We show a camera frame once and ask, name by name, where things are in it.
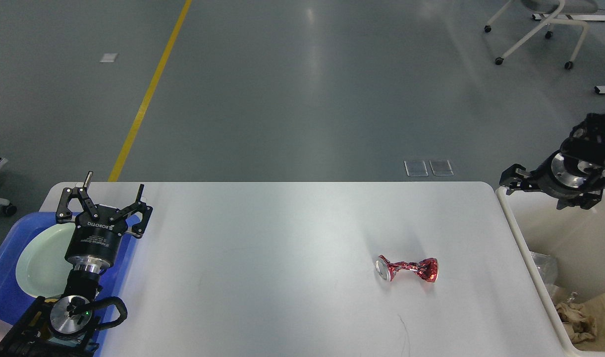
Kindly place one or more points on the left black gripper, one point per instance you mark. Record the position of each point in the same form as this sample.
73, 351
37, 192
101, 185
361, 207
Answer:
96, 240

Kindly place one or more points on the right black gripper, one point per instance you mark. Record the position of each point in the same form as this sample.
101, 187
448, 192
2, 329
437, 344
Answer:
572, 181

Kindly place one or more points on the mint green plate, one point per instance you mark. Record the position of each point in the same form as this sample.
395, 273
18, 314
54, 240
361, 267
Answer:
42, 268

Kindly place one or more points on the square aluminium foil tray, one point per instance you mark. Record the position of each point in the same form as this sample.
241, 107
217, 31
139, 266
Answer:
547, 267

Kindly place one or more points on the brown paper bag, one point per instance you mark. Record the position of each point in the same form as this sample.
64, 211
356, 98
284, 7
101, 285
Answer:
595, 307

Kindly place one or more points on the crushed red can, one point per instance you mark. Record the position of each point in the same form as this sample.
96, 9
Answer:
426, 269

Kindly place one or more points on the brown paper ball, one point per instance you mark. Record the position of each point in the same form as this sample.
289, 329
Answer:
579, 326

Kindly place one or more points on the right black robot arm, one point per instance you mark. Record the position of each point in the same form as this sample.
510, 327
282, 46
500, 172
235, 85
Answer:
586, 142

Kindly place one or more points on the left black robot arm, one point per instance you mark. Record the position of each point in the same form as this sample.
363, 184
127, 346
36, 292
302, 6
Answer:
64, 325

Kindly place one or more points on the beige plastic bin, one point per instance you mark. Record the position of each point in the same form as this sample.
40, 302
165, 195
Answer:
574, 236

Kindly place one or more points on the white furniture leg with caster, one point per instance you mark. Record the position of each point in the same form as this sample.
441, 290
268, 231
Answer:
7, 208

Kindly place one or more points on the right floor plate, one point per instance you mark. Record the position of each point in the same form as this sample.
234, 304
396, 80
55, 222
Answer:
441, 168

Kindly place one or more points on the floor plate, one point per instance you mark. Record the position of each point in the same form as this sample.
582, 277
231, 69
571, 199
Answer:
416, 168
441, 168

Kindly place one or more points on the blue plastic tray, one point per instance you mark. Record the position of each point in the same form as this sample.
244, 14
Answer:
13, 301

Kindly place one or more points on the left floor plate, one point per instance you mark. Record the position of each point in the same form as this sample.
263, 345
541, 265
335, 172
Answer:
416, 168

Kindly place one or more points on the white floor label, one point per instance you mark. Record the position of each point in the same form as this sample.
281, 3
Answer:
108, 58

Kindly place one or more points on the white rolling chair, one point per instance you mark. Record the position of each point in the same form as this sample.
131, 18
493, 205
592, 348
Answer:
556, 12

